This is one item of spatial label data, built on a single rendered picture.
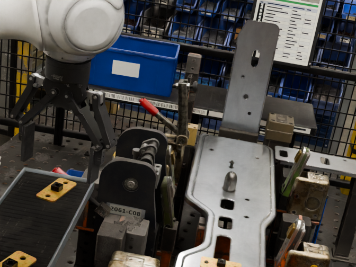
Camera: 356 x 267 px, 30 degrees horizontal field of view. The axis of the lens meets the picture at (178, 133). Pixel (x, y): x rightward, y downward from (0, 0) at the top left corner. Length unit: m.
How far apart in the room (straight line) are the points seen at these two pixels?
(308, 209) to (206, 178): 0.28
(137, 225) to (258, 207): 0.41
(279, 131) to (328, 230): 0.41
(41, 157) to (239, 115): 0.75
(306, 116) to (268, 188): 0.50
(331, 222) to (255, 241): 0.82
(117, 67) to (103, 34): 1.22
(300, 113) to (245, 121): 0.24
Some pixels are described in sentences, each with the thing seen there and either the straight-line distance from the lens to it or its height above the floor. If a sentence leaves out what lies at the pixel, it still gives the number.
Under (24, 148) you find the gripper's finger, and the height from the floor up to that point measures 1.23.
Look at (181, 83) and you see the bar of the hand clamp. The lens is 1.69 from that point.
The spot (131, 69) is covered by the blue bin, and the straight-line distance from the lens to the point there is 2.09.
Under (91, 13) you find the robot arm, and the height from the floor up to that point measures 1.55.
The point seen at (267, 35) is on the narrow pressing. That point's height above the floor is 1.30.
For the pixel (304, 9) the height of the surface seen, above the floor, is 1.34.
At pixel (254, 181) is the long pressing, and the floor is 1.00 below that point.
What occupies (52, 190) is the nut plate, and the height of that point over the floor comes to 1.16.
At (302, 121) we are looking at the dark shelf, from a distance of 2.12.
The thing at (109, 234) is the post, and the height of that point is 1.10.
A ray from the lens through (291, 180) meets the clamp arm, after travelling 1.71.
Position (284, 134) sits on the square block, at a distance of 2.00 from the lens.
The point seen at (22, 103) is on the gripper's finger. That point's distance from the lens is 1.19.
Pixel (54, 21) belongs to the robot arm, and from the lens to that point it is 0.87.
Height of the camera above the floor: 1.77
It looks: 23 degrees down
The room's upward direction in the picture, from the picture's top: 9 degrees clockwise
